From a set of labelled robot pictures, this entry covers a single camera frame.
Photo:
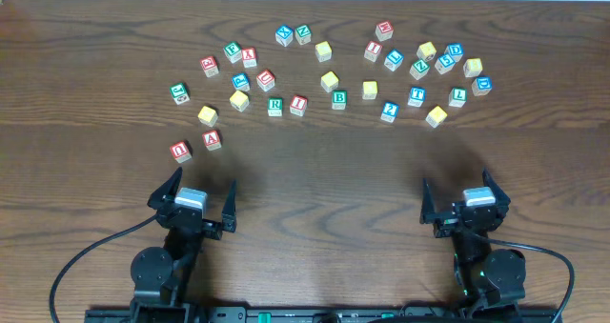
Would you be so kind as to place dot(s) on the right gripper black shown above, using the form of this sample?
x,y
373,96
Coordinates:
x,y
467,215

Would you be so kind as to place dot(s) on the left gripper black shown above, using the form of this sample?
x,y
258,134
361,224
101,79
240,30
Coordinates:
x,y
192,219

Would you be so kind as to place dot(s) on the green R block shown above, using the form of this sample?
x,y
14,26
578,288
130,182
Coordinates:
x,y
275,107

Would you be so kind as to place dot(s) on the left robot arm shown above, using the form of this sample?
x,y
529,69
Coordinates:
x,y
161,274

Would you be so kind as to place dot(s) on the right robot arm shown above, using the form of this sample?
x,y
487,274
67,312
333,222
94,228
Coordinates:
x,y
490,278

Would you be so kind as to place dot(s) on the red U block lower left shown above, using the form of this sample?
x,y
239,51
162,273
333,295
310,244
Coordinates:
x,y
181,151

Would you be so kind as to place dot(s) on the red u block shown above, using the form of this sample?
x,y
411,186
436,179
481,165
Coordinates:
x,y
181,151
265,80

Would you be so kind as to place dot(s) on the red A block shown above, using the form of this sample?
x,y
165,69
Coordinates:
x,y
212,140

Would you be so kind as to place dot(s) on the green J block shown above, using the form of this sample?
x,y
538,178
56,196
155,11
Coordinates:
x,y
180,93

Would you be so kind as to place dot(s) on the green L block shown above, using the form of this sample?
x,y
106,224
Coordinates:
x,y
457,97

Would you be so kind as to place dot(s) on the blue T block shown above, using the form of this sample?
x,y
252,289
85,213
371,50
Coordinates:
x,y
416,97

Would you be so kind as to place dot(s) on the blue D block right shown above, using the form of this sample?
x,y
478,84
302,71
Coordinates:
x,y
482,85

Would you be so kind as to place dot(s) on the blue d block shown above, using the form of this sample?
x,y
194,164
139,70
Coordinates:
x,y
455,51
482,85

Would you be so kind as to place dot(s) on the blue 2 block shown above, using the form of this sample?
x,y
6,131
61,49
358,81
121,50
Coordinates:
x,y
389,112

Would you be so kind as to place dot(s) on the blue P block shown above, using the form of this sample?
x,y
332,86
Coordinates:
x,y
241,82

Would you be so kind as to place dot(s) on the red block upper left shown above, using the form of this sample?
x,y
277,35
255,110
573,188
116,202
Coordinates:
x,y
209,66

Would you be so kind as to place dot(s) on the red U block upper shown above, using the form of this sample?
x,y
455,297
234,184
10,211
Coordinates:
x,y
265,80

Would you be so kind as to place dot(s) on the red I block centre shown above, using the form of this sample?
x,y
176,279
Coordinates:
x,y
298,105

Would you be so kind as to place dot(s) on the red i block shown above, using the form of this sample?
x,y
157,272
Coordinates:
x,y
298,105
372,51

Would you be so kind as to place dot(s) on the yellow 8 block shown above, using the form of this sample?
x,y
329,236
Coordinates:
x,y
472,67

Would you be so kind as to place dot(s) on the blue 5 block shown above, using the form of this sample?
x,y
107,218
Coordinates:
x,y
444,63

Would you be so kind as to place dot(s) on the green Z block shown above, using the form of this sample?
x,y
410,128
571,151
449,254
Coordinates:
x,y
419,69

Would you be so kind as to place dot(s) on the green F block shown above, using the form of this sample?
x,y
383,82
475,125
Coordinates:
x,y
233,52

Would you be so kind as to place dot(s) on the red Y block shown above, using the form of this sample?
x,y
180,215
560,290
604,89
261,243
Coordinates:
x,y
248,56

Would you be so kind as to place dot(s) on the blue D block upper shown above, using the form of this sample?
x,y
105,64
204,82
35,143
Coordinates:
x,y
455,51

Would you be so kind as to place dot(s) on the blue L block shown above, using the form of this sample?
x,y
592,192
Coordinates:
x,y
393,60

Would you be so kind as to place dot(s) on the green B block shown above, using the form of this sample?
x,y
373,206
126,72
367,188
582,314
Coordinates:
x,y
339,100

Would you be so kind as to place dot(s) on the red I block right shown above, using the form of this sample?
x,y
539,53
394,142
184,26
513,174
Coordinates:
x,y
372,51

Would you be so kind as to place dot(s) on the blue X block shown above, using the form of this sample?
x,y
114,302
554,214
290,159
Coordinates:
x,y
284,35

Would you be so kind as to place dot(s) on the red H block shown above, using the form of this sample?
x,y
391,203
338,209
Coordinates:
x,y
384,31

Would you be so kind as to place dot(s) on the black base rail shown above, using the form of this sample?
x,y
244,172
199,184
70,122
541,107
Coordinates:
x,y
244,315

